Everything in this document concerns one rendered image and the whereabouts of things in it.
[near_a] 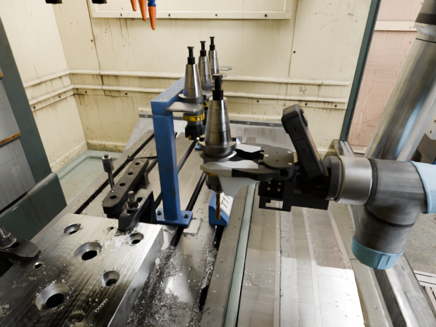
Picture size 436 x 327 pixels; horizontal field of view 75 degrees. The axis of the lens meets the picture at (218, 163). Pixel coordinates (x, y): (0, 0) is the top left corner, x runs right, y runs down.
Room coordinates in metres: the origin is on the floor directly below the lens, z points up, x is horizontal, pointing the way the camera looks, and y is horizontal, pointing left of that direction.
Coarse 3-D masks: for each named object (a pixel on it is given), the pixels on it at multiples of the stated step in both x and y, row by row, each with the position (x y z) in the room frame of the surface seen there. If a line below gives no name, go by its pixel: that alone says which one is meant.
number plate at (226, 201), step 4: (224, 196) 0.64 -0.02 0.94; (228, 196) 0.65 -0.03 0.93; (224, 200) 0.62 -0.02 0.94; (228, 200) 0.64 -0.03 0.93; (232, 200) 0.65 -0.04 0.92; (224, 204) 0.61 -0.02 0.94; (228, 204) 0.62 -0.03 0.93; (224, 208) 0.60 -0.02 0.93; (228, 208) 0.61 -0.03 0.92; (224, 212) 0.59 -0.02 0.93; (228, 212) 0.60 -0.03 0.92
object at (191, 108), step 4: (172, 104) 0.59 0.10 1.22; (176, 104) 0.59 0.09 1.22; (180, 104) 0.59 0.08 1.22; (184, 104) 0.59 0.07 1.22; (188, 104) 0.59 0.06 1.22; (192, 104) 0.59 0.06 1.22; (196, 104) 0.59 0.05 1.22; (168, 108) 0.57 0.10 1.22; (172, 108) 0.57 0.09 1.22; (176, 108) 0.57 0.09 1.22; (180, 108) 0.57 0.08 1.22; (184, 108) 0.57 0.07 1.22; (188, 108) 0.57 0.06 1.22; (192, 108) 0.57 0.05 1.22; (196, 108) 0.57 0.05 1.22; (200, 108) 0.57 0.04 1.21; (184, 112) 0.56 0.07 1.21; (188, 112) 0.56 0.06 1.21; (192, 112) 0.56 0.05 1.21
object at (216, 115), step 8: (216, 104) 0.41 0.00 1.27; (224, 104) 0.41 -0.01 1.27; (208, 112) 0.41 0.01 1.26; (216, 112) 0.40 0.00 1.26; (224, 112) 0.41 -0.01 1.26; (208, 120) 0.41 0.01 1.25; (216, 120) 0.40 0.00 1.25; (224, 120) 0.41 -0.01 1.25; (208, 128) 0.41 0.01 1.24; (216, 128) 0.40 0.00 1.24; (224, 128) 0.40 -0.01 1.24; (208, 136) 0.40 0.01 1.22; (216, 136) 0.40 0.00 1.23; (224, 136) 0.40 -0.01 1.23; (216, 144) 0.40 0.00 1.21; (224, 144) 0.40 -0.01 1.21
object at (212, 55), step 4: (208, 52) 0.85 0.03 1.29; (212, 52) 0.84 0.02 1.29; (216, 52) 0.85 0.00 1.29; (208, 56) 0.85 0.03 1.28; (212, 56) 0.84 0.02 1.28; (216, 56) 0.85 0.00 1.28; (212, 60) 0.84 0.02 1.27; (216, 60) 0.84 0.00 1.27; (212, 64) 0.84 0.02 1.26; (216, 64) 0.84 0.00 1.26; (212, 68) 0.84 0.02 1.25; (216, 68) 0.84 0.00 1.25; (212, 72) 0.84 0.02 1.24; (216, 72) 0.84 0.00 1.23
